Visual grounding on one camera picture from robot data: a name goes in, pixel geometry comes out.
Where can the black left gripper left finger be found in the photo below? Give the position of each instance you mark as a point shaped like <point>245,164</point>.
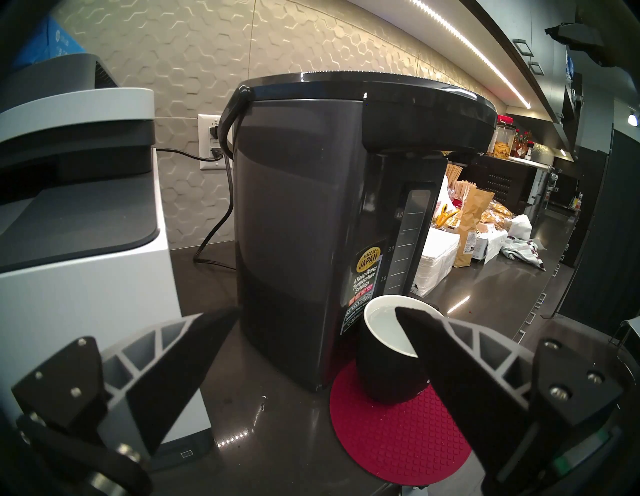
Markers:
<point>150,380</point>

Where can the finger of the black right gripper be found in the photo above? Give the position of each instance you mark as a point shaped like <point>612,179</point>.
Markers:
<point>577,37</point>

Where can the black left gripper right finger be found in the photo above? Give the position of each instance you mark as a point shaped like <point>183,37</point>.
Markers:
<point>465,395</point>

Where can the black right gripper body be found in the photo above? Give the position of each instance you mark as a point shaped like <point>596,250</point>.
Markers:
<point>620,30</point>

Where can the black electric water dispenser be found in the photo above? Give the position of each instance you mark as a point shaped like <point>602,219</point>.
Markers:
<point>300,225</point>

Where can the dark upper cabinet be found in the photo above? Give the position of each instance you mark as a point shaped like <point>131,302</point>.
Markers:
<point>550,107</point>

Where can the black mug white inside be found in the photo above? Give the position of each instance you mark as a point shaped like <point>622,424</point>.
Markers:
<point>385,370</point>

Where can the red silicone mat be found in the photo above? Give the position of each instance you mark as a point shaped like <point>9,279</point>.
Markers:
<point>390,440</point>

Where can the white grey office printer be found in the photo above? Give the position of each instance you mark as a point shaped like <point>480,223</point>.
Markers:
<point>75,300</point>

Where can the LED light strip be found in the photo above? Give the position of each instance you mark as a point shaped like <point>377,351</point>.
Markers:
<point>465,42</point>

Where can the red sauce bottle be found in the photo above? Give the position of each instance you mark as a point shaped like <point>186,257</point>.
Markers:
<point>517,145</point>

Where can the clear jar red lid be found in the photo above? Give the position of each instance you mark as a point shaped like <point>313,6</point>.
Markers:
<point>502,145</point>

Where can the white napkin stack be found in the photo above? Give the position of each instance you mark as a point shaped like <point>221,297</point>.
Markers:
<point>440,255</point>

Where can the white printed coffee bag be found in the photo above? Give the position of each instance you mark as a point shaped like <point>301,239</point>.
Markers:
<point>490,245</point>

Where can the checkered kitchen cloth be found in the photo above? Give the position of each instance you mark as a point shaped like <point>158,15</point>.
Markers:
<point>522,250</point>

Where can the black countertop appliance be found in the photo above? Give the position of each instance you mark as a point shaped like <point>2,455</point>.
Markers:
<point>505,185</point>

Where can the brown paper coffee bag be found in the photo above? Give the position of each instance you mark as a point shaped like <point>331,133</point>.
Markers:
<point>470,225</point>

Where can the white crumpled paper bag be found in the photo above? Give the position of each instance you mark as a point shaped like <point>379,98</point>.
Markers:
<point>520,226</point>

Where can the wooden stirrer bundle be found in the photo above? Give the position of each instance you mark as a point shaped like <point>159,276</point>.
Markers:
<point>462,190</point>
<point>454,175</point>

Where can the yellow snack bag pile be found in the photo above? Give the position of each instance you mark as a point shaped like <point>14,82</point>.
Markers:
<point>497,212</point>

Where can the blue copy paper ream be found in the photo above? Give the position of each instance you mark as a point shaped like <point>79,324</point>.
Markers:
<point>50,42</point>

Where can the white wall outlet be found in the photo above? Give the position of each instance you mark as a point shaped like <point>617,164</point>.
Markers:
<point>205,150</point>

